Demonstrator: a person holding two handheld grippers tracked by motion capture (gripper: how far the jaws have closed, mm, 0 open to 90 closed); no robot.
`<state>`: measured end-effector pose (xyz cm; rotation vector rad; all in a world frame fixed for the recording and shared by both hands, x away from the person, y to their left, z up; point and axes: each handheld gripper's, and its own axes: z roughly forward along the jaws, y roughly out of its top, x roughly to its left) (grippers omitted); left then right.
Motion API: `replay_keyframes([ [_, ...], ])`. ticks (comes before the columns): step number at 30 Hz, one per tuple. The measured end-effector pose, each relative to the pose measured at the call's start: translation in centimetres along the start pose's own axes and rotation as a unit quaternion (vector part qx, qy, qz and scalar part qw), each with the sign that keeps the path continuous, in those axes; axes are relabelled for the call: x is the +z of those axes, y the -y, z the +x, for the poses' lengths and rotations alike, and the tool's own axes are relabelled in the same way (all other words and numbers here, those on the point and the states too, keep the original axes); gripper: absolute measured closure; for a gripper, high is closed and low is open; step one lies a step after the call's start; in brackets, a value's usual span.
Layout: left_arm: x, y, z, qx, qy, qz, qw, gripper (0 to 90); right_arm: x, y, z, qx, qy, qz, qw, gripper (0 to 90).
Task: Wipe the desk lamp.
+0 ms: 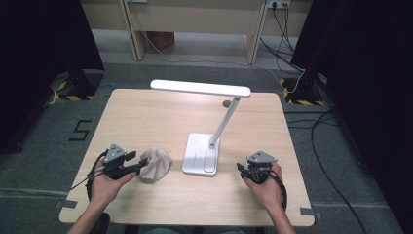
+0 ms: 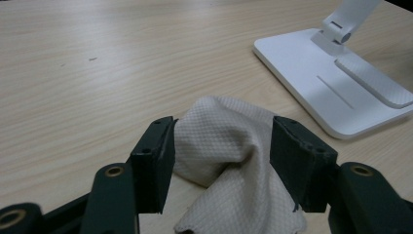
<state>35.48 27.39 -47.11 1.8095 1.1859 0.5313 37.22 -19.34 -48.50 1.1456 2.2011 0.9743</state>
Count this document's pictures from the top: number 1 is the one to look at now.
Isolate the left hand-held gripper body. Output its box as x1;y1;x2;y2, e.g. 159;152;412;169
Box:
102;142;136;181

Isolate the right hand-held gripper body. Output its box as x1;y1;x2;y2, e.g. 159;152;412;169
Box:
245;149;279;185

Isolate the beige cloth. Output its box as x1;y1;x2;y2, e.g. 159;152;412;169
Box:
138;146;173;184

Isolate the white desk lamp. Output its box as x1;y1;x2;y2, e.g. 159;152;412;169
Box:
149;78;252;177

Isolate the person's right hand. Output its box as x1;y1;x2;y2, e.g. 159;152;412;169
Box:
243;162;283;213

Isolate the person's left hand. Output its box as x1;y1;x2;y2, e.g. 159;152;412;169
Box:
90;158;137;208

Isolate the grey tape piece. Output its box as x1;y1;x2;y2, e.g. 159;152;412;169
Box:
55;199;79;210
299;207;323;219

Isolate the striped black stand base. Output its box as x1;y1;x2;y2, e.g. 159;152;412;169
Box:
280;71;327;107
48;67;105;102

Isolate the black curtain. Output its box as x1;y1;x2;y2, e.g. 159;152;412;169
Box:
289;0;413;234
0;0;107;154

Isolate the brown cardboard box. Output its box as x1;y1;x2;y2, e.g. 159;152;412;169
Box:
146;31;175;53

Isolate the beige wooden desk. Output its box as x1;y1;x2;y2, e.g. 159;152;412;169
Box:
81;0;315;65

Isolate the white power outlet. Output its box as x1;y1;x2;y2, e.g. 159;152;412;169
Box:
267;0;292;10

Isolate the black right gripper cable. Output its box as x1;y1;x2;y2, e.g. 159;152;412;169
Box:
265;168;288;213

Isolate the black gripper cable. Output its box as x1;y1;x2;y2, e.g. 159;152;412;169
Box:
84;149;109;202
265;168;288;213

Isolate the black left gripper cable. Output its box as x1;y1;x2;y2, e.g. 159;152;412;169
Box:
84;149;109;202

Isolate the grey cable tie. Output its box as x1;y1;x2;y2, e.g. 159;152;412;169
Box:
69;165;106;192

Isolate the long black floor cable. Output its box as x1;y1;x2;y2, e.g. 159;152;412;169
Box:
283;108;370;234

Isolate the white floor cable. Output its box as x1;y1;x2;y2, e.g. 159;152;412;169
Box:
131;9;307;96

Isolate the bundle of black cables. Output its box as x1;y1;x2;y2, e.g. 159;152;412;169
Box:
258;3;307;74

